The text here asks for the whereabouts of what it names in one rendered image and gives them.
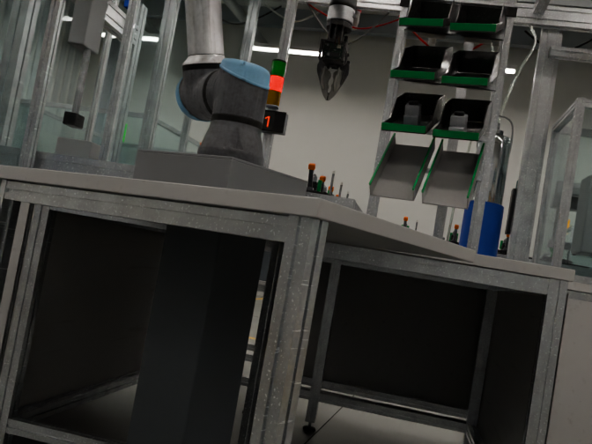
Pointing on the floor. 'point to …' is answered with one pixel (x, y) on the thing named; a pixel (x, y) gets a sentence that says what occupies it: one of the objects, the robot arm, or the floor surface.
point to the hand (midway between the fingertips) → (328, 96)
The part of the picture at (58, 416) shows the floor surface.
